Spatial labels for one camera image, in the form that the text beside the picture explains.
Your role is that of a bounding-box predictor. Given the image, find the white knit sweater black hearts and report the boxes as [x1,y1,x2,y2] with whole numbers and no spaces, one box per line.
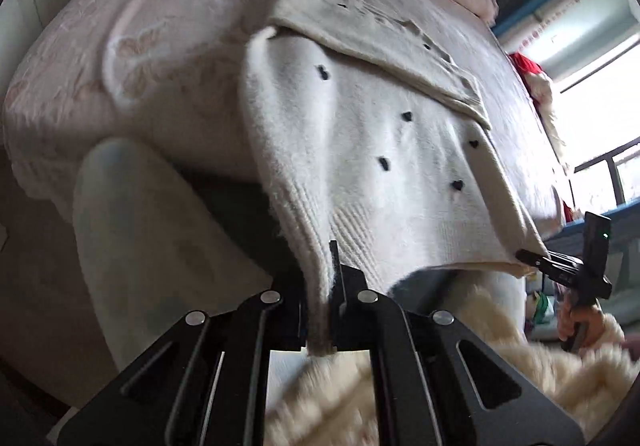
[239,0,544,353]

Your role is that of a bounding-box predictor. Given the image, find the person's right hand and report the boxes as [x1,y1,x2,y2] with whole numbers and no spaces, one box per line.
[556,295,605,352]

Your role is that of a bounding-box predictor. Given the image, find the cream fluffy sleeve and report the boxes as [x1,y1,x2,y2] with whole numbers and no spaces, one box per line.
[264,288,639,445]

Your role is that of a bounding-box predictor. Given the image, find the person's leg in fleece trousers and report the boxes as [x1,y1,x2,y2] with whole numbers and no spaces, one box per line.
[73,138,271,370]

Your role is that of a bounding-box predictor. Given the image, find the black framed window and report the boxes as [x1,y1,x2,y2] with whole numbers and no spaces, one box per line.
[561,75,639,213]

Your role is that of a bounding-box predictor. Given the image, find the white blanket on window seat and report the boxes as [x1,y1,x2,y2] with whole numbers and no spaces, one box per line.
[526,72,574,176]

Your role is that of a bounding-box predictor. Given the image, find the red cloth on window seat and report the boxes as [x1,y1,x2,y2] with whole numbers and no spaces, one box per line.
[509,52,544,87]

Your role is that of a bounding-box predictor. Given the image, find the pink butterfly pattern bed blanket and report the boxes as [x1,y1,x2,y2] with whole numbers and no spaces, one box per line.
[2,0,568,237]

